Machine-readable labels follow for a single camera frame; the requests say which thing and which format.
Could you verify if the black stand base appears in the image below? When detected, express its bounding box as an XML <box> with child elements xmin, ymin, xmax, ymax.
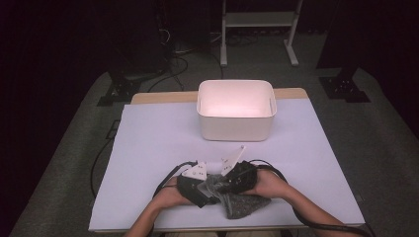
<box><xmin>318</xmin><ymin>66</ymin><xmax>372</xmax><ymax>104</ymax></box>
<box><xmin>96</xmin><ymin>70</ymin><xmax>143</xmax><ymax>108</ymax></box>

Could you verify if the right hand-held gripper black cable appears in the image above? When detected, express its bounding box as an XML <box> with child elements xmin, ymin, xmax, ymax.
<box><xmin>248</xmin><ymin>159</ymin><xmax>377</xmax><ymax>237</ymax></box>

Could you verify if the person's right hand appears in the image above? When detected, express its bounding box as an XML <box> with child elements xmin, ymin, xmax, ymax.
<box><xmin>245</xmin><ymin>169</ymin><xmax>292</xmax><ymax>200</ymax></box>

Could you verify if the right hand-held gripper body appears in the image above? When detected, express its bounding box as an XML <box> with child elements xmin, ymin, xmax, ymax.
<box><xmin>216</xmin><ymin>144</ymin><xmax>259</xmax><ymax>196</ymax></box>

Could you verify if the white plastic storage bin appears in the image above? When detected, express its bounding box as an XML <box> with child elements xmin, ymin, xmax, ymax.
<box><xmin>196</xmin><ymin>78</ymin><xmax>278</xmax><ymax>143</ymax></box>

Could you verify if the grey cloth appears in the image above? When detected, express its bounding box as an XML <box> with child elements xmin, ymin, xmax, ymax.
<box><xmin>197</xmin><ymin>173</ymin><xmax>273</xmax><ymax>221</ymax></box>

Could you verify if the thin black floor cable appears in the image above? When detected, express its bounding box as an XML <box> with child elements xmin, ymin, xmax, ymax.
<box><xmin>90</xmin><ymin>137</ymin><xmax>115</xmax><ymax>199</ymax></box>

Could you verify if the white metal stand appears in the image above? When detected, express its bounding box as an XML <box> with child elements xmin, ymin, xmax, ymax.
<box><xmin>219</xmin><ymin>0</ymin><xmax>305</xmax><ymax>68</ymax></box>

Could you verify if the person's left hand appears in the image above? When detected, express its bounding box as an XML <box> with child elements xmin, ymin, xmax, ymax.
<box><xmin>152</xmin><ymin>177</ymin><xmax>196</xmax><ymax>209</ymax></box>

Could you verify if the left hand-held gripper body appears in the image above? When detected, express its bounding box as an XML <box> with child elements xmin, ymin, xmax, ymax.
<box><xmin>176</xmin><ymin>160</ymin><xmax>215</xmax><ymax>209</ymax></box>

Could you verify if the white table cover sheet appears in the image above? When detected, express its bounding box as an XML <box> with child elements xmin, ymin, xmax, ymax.
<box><xmin>88</xmin><ymin>98</ymin><xmax>366</xmax><ymax>233</ymax></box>

